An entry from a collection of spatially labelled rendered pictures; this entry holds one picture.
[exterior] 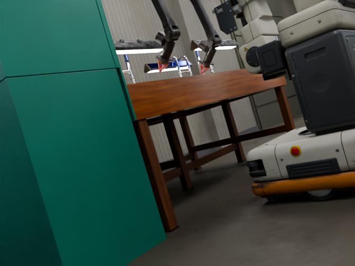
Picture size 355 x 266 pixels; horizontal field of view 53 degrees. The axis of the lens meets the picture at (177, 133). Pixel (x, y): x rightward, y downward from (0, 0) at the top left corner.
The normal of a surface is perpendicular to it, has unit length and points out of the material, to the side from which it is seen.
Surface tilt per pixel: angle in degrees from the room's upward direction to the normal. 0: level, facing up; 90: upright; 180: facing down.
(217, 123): 90
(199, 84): 90
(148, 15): 90
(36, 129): 90
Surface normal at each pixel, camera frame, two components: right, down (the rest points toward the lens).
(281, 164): -0.64, 0.20
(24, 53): 0.72, -0.20
